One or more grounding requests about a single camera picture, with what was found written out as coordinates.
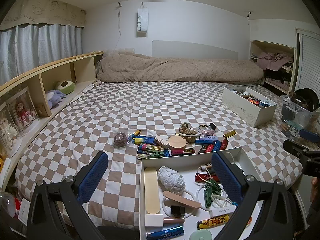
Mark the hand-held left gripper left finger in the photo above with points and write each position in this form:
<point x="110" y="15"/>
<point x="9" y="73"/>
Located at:
<point x="93" y="178"/>

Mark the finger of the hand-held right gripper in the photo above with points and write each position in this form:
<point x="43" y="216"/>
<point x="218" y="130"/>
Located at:
<point x="311" y="135"/>
<point x="296" y="147"/>

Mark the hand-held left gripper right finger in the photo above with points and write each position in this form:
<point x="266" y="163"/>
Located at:
<point x="226" y="178"/>

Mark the white shallow tray box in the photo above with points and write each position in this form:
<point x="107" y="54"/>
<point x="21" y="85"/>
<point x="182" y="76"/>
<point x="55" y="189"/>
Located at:
<point x="180" y="163"/>

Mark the clear bag of pink beads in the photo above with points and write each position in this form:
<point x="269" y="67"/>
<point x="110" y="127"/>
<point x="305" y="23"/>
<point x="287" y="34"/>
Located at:
<point x="206" y="130"/>

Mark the yellow blue lighter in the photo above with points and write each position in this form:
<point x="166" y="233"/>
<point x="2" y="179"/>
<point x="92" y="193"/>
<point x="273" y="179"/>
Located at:
<point x="142" y="143"/>
<point x="143" y="138"/>

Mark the white wooden box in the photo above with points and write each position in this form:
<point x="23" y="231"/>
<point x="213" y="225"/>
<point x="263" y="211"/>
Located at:
<point x="162" y="142"/>

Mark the clear round container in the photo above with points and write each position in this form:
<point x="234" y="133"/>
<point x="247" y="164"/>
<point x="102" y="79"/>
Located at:
<point x="7" y="205"/>

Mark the person's right hand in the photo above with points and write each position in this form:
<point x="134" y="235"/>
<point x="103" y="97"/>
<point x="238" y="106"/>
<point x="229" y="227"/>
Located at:
<point x="316" y="188"/>

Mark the green clothespin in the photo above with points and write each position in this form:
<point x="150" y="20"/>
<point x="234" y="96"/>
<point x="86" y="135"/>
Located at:
<point x="212" y="186"/>
<point x="155" y="154"/>
<point x="207" y="200"/>

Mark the white plastic strip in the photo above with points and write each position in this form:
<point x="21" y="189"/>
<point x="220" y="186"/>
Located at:
<point x="231" y="158"/>

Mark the clear plastic storage bin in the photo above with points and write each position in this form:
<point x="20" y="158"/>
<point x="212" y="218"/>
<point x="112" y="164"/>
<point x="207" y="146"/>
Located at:
<point x="300" y="116"/>

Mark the white slim box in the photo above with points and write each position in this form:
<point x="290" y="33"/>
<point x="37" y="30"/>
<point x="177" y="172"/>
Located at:
<point x="222" y="211"/>

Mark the orange red lighter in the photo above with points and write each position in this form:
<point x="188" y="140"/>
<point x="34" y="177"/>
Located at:
<point x="206" y="149"/>

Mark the dark brown fuzzy item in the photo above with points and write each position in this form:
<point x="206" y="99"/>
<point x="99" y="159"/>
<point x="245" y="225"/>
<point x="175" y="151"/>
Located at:
<point x="305" y="98"/>

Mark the blue white label lighter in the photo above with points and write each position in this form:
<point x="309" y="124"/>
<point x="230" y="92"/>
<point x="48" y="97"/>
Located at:
<point x="208" y="138"/>

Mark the gold lighter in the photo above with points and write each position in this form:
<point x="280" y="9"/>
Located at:
<point x="229" y="134"/>

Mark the brown tape roll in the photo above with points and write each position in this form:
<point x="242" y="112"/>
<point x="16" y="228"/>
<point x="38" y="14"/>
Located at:
<point x="121" y="140"/>

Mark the tan wooden block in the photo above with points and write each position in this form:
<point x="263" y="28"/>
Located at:
<point x="181" y="200"/>

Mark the dark red lighter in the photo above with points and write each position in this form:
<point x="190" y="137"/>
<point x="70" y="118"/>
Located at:
<point x="182" y="152"/>

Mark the black small box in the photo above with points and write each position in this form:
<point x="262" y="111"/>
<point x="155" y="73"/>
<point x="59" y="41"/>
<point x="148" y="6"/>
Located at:
<point x="213" y="126"/>

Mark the black tape roll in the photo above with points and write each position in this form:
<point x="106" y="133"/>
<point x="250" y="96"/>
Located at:
<point x="203" y="125"/>

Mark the black small cube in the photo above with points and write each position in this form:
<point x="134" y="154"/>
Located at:
<point x="177" y="210"/>

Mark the round wooden lid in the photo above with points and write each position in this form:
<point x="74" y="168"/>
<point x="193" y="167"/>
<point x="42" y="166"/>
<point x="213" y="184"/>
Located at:
<point x="177" y="143"/>

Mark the pale green disc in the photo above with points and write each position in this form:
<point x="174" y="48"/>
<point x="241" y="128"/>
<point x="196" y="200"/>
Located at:
<point x="200" y="236"/>

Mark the red blue lighter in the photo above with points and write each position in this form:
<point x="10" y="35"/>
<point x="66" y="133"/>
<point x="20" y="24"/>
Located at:
<point x="148" y="148"/>

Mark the wooden closet shelves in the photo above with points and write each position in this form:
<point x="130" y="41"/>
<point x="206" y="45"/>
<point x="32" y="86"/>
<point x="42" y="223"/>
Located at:
<point x="273" y="83"/>

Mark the pile of assorted small trinkets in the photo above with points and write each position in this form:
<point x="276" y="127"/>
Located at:
<point x="252" y="98"/>

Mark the white deep storage box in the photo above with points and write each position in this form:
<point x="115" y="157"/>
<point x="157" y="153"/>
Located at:
<point x="240" y="110"/>

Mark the white louvred door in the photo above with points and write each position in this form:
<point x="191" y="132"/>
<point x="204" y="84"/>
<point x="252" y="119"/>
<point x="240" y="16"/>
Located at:
<point x="308" y="62"/>

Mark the white cardboard box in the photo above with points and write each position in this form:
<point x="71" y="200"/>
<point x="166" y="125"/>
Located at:
<point x="153" y="220"/>

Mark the white red carton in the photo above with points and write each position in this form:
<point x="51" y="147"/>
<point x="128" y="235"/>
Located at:
<point x="22" y="211"/>

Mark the shiny blue lighter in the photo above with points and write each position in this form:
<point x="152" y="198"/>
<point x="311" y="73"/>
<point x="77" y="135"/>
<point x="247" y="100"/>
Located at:
<point x="165" y="232"/>

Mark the pile of pink clothes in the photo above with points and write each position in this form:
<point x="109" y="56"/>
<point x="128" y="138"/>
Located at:
<point x="272" y="60"/>

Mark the purple plush toy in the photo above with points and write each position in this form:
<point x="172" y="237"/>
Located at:
<point x="53" y="97"/>

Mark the green plush toy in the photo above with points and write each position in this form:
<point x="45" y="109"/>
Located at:
<point x="65" y="86"/>

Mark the red dress doll display case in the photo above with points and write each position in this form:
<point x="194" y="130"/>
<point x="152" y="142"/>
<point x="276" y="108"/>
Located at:
<point x="23" y="111"/>

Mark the white lace doll display case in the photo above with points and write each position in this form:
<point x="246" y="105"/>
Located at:
<point x="7" y="130"/>

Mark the wooden bedside shelf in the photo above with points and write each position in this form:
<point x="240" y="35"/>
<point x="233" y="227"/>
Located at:
<point x="82" y="65"/>

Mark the beige quilted comforter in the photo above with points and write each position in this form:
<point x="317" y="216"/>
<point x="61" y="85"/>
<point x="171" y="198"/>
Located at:
<point x="175" y="67"/>

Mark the pale grey curtain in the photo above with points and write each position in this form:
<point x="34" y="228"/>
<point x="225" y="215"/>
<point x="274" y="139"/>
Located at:
<point x="37" y="47"/>

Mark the beige printed valance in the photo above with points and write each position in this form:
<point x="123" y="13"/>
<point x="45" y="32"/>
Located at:
<point x="37" y="10"/>

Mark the white hanging wall bag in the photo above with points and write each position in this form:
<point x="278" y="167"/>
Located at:
<point x="142" y="22"/>

